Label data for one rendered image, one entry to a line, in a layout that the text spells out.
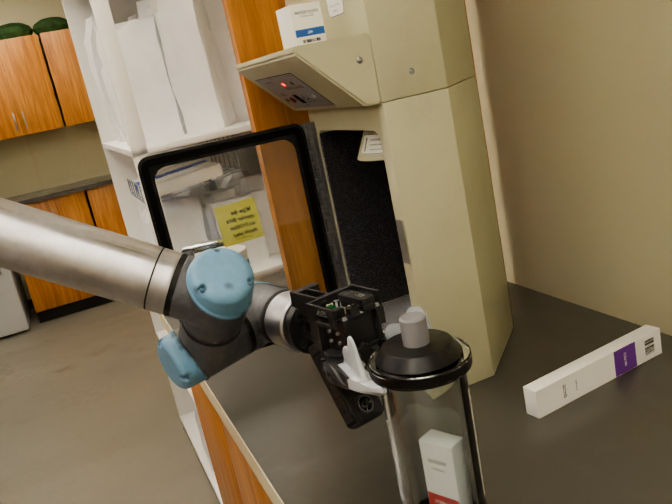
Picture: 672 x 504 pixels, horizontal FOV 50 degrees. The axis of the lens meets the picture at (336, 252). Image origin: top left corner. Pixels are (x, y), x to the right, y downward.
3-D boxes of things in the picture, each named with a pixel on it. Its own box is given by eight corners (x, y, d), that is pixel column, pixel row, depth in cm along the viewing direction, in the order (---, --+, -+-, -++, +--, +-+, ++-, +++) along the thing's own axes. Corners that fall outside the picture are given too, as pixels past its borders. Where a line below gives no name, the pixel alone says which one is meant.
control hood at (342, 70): (306, 108, 132) (294, 53, 130) (382, 103, 103) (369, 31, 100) (247, 122, 129) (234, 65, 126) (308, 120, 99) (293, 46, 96)
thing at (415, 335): (484, 368, 74) (476, 309, 72) (416, 404, 69) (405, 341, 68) (426, 348, 82) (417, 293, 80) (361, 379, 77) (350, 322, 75)
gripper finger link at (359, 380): (350, 356, 71) (329, 327, 79) (360, 409, 72) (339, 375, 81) (380, 347, 71) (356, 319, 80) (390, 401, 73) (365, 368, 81)
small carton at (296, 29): (312, 46, 112) (304, 6, 110) (327, 42, 107) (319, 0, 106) (283, 51, 109) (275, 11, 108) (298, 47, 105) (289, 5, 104)
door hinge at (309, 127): (350, 318, 142) (309, 121, 133) (356, 321, 140) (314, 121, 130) (343, 320, 142) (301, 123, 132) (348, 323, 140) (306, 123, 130)
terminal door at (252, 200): (345, 324, 141) (302, 121, 131) (191, 368, 135) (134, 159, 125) (344, 323, 142) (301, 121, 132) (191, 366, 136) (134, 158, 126)
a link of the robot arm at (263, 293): (229, 344, 102) (276, 317, 107) (269, 361, 94) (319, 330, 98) (211, 295, 100) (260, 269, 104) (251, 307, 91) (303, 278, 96)
